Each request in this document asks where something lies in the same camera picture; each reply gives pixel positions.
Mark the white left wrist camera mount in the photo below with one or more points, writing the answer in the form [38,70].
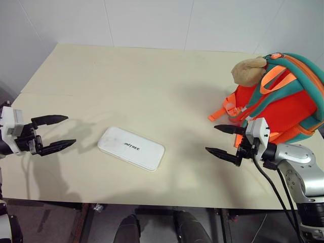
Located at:
[11,126]

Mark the white and black robot body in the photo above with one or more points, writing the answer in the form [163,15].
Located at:
[8,225]

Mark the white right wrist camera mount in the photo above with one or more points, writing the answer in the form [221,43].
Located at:
[259,131]

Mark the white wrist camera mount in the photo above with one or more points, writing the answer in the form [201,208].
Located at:
[259,131]
[11,126]

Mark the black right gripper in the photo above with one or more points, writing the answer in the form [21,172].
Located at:
[246,150]

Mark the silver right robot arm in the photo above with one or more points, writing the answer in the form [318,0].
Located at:
[298,157]

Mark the orange and teal backpack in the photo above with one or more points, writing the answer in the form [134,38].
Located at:
[286,101]

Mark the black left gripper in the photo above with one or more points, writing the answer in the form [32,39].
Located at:
[26,141]

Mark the white rectangular case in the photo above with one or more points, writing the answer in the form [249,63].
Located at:
[131,148]

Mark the dark rounded shape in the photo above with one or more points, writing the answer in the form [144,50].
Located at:
[127,229]
[191,226]

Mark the black table frame leg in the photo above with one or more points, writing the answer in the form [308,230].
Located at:
[84,222]
[225,225]

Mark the beige plush toy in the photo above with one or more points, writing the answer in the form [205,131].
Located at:
[246,71]

